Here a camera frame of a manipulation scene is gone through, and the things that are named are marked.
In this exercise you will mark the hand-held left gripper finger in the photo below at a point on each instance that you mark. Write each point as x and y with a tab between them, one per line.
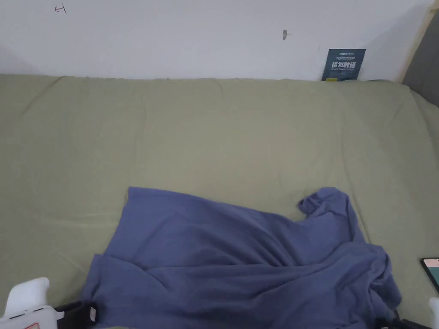
80	312

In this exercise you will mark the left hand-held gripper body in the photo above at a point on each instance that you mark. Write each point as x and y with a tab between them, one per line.
27	308

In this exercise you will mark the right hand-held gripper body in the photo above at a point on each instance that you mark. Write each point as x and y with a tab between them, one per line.
435	313

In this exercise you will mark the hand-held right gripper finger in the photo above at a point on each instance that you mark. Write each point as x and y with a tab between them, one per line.
410	324

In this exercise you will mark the dark blue shirt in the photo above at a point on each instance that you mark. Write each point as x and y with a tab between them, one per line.
240	267

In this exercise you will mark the black phone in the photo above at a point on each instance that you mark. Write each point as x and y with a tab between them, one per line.
431	272

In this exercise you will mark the bed with pale green sheet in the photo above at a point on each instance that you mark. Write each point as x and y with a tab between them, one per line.
205	137

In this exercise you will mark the grey padded headboard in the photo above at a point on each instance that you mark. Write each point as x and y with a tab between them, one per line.
423	61

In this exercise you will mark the dark blue printed card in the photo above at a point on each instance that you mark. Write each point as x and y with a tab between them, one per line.
343	65

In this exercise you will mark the small grey wall hook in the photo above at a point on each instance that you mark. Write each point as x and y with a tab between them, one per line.
284	34

